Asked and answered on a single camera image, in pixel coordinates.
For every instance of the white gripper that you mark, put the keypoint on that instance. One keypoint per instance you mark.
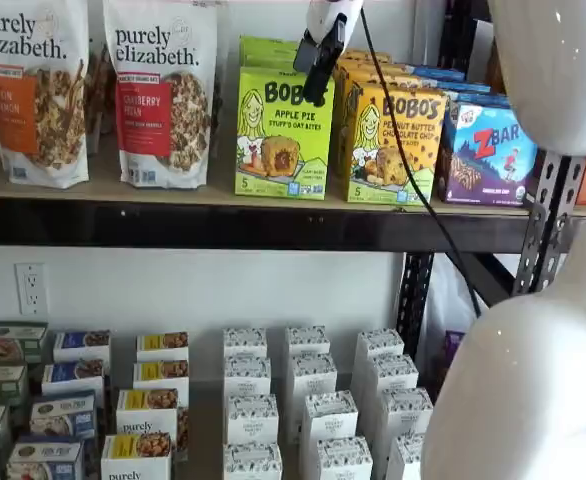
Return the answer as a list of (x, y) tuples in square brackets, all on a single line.
[(338, 7)]

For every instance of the green apple pie snack box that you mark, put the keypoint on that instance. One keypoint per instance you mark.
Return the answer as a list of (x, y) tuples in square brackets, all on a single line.
[(283, 135), (268, 44), (263, 61)]

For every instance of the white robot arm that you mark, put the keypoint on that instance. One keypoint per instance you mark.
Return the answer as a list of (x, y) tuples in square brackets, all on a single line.
[(548, 75)]

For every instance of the yellow peanut butter snack box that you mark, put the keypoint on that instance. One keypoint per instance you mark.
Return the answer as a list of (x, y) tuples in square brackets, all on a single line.
[(368, 125), (368, 56), (373, 74)]

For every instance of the blue Zbar box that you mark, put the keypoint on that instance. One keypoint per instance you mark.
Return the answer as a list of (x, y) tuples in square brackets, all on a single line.
[(458, 86), (478, 99), (438, 72), (488, 155)]

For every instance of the brown cardboard shelf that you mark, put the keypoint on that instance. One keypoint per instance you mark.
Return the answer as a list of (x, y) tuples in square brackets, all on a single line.
[(223, 182)]

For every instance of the white floral print box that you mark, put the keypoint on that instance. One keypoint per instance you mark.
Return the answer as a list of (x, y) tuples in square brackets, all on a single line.
[(247, 375), (379, 342), (308, 340), (344, 460), (313, 372), (252, 462), (405, 457), (329, 417), (392, 372), (405, 410), (252, 420), (245, 342)]

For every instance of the purple box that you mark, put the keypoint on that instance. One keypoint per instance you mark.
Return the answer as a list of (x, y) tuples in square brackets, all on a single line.
[(454, 355)]

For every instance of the yellow granola box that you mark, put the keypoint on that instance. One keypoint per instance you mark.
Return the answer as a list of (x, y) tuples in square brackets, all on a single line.
[(160, 375), (145, 412), (163, 345), (135, 457)]

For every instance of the wooden shelf board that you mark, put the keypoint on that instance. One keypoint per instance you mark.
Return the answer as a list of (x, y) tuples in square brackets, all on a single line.
[(205, 410)]

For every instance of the blue granola box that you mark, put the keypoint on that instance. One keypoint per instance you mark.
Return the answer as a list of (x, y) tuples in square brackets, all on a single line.
[(45, 460), (80, 342), (63, 415), (73, 375)]

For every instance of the cranberry pecan granola bag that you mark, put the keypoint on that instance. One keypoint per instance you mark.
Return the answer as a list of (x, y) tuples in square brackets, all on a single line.
[(163, 100)]

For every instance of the purely elizabeth granola bag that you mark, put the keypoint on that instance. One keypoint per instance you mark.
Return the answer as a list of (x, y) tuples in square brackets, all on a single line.
[(98, 85)]

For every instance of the white plastic bag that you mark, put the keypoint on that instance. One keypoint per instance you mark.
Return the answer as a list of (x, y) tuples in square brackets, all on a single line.
[(443, 300)]

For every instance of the pumpkin cinnamon granola bag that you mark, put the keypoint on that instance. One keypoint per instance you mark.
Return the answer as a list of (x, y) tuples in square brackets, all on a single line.
[(33, 100)]

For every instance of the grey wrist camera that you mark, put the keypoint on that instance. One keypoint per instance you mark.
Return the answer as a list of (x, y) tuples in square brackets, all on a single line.
[(304, 55)]

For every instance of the black metal shelf frame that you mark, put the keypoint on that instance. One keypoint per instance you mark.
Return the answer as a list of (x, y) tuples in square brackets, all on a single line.
[(223, 225), (460, 30)]

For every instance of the white wall outlet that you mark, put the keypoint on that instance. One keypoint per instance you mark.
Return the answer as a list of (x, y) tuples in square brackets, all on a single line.
[(31, 288)]

